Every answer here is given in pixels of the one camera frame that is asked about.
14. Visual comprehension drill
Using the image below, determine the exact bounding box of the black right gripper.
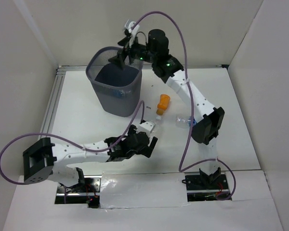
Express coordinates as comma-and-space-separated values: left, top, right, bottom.
108, 34, 157, 70

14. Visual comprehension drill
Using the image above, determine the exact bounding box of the orange plastic bottle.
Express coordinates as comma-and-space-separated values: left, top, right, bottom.
156, 94, 171, 116

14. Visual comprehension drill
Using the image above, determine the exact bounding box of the crushed clear bottle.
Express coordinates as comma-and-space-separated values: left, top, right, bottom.
150, 115, 162, 137

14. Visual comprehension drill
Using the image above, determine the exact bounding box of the clear bottle blue cap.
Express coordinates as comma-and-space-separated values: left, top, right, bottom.
111, 89, 132, 100

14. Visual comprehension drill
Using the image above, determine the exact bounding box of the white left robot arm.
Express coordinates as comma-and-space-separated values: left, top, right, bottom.
23, 121, 158, 192

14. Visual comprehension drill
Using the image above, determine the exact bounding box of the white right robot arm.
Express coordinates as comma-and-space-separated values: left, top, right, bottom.
109, 29, 225, 189

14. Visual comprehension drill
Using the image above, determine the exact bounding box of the grey mesh waste bin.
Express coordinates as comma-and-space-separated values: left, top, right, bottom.
86, 47, 143, 117

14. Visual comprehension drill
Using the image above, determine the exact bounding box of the clear bottle blue label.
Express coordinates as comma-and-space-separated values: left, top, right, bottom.
175, 114, 197, 128

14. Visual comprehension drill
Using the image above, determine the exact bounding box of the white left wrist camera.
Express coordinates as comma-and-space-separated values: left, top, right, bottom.
137, 121, 156, 134

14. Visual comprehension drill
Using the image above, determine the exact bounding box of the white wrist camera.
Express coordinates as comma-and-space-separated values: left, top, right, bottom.
137, 121, 156, 134
124, 19, 140, 48

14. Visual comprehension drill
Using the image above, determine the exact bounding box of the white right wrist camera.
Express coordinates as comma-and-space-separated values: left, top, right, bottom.
124, 19, 140, 48

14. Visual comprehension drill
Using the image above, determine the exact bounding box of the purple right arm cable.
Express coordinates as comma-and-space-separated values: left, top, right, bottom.
134, 11, 236, 201

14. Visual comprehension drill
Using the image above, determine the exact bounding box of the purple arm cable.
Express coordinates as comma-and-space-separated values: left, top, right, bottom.
134, 11, 236, 201
0, 100, 145, 185

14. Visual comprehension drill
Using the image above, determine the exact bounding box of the aluminium frame rail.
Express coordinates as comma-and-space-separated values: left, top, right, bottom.
40, 66, 69, 133

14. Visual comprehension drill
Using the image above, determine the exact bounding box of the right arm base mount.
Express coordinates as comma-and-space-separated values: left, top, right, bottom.
181, 167, 231, 202

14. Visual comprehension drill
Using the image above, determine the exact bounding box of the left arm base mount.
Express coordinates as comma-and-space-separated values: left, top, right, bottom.
54, 175, 102, 209

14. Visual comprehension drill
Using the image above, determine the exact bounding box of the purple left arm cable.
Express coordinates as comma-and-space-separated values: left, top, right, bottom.
0, 100, 145, 185

